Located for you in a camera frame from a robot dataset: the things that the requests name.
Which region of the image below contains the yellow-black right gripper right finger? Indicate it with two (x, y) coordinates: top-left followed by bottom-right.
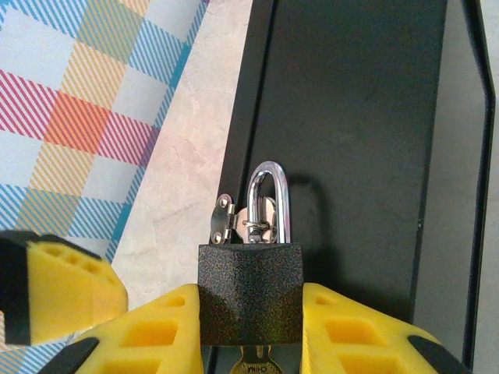
(302, 282), (475, 374)

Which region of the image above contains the silver box hasp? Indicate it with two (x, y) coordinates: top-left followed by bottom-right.
(210, 193), (281, 246)

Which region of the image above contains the black box with painted lid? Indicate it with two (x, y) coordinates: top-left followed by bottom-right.
(202, 0), (497, 374)

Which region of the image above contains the small metal key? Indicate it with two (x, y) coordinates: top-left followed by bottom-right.
(228, 345), (278, 374)

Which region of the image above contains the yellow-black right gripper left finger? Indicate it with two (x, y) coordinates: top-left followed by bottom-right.
(41, 283), (204, 374)

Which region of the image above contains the black padlock with silver shackle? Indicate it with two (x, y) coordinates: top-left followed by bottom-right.
(197, 160), (305, 348)

